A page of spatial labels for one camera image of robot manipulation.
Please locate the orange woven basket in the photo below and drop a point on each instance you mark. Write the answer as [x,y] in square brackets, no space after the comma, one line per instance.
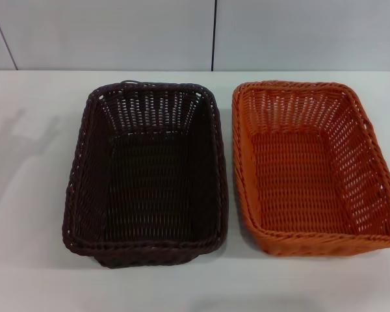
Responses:
[299,175]

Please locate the dark brown woven basket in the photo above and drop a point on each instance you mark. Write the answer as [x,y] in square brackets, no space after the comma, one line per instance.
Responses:
[156,182]

